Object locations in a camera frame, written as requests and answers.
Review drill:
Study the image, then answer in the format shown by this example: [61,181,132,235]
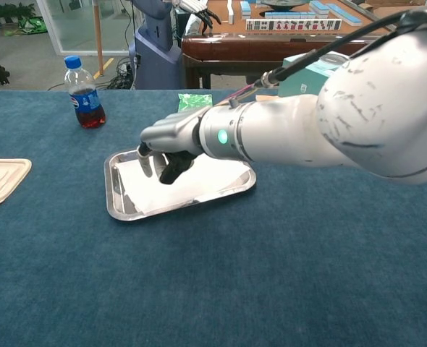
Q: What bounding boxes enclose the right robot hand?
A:
[136,106,211,185]

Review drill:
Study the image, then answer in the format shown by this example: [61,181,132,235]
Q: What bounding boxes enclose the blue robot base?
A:
[128,0,184,90]

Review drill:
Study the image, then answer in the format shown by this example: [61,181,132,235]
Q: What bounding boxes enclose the silver metal tray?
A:
[103,147,257,222]

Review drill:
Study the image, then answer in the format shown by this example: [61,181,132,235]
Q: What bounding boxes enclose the green snack packet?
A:
[177,93,214,113]

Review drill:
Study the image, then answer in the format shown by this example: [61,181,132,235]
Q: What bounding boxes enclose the cola bottle blue cap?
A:
[63,55,107,129]

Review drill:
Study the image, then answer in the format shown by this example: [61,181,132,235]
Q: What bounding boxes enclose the brown mahjong table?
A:
[180,0,410,90]

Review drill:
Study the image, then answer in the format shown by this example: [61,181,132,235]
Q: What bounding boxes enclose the wooden pole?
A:
[92,0,105,77]

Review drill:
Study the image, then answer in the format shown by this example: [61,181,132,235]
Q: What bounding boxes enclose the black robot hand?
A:
[179,0,222,36]

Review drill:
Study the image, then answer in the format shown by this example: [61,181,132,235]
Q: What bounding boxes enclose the teal product box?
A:
[277,50,352,98]

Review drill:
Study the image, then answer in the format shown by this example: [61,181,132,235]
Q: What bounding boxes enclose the blue felt table cover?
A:
[0,89,427,347]

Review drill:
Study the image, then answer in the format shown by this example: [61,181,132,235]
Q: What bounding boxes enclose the white-framed glass partition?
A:
[35,0,135,57]

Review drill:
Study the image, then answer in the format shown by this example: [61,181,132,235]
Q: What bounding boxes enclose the face-up mahjong tile row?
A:
[245,18,343,32]

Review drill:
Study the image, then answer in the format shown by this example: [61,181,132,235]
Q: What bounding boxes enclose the dark green dish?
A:
[259,0,310,11]

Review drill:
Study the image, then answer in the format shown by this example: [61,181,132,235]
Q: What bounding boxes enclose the green bag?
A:
[17,16,48,35]

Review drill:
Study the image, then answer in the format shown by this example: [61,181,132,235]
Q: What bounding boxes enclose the green potted plants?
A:
[0,2,37,21]

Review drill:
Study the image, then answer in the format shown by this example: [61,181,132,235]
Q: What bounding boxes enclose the black floor cable tangle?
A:
[106,57,135,90]

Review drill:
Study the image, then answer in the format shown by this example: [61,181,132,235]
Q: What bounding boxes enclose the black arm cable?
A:
[231,9,417,106]

